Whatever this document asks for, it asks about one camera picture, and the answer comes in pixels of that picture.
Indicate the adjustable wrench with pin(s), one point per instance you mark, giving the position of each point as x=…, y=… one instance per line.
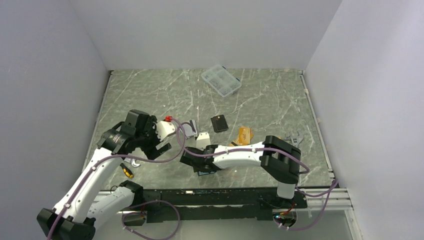
x=294, y=139

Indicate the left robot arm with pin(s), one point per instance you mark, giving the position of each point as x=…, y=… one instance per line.
x=76, y=216

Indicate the aluminium rail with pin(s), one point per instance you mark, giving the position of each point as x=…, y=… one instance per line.
x=308, y=199

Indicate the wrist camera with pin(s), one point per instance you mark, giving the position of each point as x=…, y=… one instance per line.
x=165, y=128
x=203, y=140

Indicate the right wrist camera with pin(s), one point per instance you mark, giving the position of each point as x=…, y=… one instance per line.
x=203, y=140

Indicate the yellow black screwdriver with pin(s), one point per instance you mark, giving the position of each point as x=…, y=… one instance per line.
x=128, y=173

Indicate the black base frame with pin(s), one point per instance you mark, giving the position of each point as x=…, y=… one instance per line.
x=172, y=213

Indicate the blue leather card holder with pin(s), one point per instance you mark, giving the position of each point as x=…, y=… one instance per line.
x=204, y=173

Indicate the black card stack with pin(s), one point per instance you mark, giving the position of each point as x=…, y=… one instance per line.
x=219, y=123

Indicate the orange card stack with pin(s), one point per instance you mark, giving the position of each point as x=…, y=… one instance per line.
x=244, y=137

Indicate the clear plastic organizer box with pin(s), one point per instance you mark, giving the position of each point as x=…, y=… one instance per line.
x=221, y=80

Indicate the silver card stack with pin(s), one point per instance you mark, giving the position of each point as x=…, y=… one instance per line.
x=190, y=129

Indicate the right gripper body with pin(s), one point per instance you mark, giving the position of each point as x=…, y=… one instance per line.
x=197, y=169

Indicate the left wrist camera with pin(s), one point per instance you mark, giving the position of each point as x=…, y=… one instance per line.
x=165, y=128

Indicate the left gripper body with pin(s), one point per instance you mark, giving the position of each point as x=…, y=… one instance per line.
x=148, y=139

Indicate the silver wrench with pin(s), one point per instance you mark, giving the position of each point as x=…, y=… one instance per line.
x=134, y=163

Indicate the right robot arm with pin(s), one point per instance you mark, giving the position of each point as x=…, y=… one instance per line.
x=280, y=159

